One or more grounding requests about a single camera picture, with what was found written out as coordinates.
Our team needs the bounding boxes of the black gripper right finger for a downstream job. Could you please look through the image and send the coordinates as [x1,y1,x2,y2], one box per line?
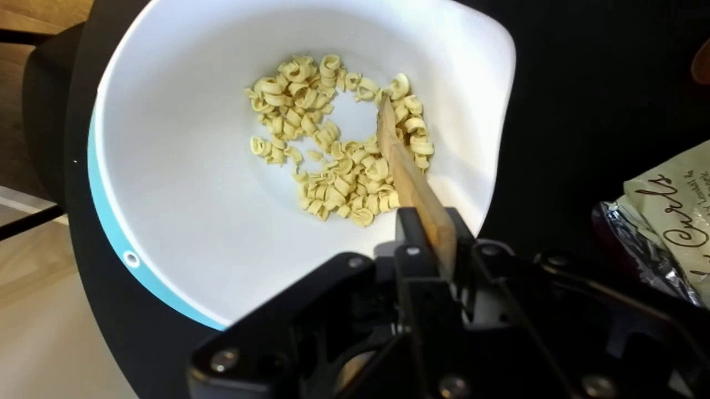
[443,209,493,327]

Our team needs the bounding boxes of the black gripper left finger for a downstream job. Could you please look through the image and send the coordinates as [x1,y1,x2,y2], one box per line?
[372,209,478,399]

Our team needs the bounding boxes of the wooden spoon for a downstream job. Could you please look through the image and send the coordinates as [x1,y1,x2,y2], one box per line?
[376,92,459,282]

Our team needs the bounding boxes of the white bowl with teal rim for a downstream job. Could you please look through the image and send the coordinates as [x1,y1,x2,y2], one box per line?
[84,0,519,332]

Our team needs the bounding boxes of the beige cereal rings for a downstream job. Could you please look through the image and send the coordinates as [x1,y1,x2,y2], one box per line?
[247,51,438,228]

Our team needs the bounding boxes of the round black table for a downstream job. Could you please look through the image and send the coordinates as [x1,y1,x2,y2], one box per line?
[62,0,710,399]

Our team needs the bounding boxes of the open bag of yellow chips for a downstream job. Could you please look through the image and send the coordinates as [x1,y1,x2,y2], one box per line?
[591,138,710,310]

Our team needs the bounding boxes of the black metal chair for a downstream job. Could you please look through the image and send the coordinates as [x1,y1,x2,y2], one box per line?
[0,20,84,244]

